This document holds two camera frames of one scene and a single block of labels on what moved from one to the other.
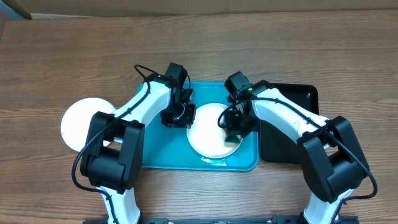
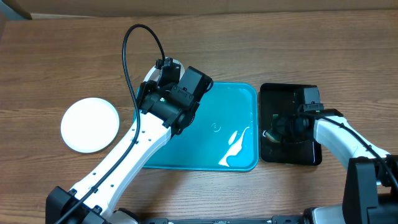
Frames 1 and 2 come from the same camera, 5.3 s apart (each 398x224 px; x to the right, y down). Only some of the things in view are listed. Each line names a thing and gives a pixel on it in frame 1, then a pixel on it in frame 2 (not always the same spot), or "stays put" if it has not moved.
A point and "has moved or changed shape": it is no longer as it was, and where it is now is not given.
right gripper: (234, 129) → (280, 129)
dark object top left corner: (15, 7) stays put
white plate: (76, 121) stays put
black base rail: (276, 219) stays put
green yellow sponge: (231, 141) → (272, 136)
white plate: (207, 136) has moved or changed shape
